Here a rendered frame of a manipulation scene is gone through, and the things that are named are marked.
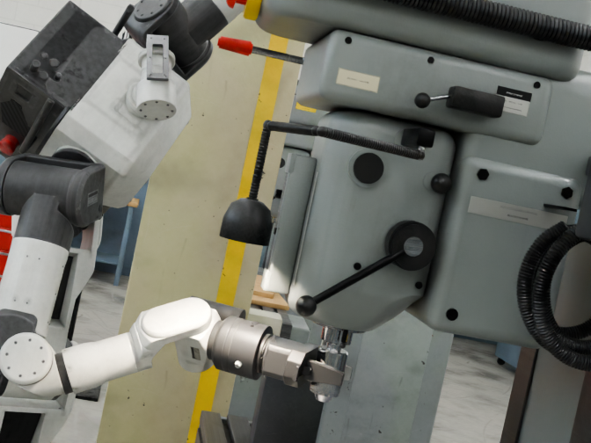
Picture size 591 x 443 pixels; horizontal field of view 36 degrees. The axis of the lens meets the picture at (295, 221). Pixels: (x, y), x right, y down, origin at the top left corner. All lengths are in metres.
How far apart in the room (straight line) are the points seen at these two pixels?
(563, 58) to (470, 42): 0.14
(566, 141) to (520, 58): 0.14
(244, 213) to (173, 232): 1.83
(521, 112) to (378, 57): 0.22
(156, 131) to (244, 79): 1.50
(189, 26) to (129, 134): 0.28
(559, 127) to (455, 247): 0.23
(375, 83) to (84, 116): 0.54
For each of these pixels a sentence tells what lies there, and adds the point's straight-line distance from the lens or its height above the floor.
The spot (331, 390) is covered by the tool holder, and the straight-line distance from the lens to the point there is 1.43.
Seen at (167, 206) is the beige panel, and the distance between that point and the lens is 3.10.
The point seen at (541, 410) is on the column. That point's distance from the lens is 1.60.
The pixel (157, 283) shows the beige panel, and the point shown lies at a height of 1.06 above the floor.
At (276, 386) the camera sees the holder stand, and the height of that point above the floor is 1.11.
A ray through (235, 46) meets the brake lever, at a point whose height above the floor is 1.70.
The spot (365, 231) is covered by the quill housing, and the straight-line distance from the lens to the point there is 1.32.
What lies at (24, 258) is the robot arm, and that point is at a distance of 1.49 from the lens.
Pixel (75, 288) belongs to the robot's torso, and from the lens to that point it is 1.95.
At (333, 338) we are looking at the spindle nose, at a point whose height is 1.29.
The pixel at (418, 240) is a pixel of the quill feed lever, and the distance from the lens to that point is 1.30.
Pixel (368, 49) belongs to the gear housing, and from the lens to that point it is 1.29.
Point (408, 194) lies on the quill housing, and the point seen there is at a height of 1.52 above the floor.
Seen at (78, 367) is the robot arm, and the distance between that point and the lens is 1.46.
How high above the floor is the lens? 1.52
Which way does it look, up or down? 3 degrees down
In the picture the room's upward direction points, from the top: 12 degrees clockwise
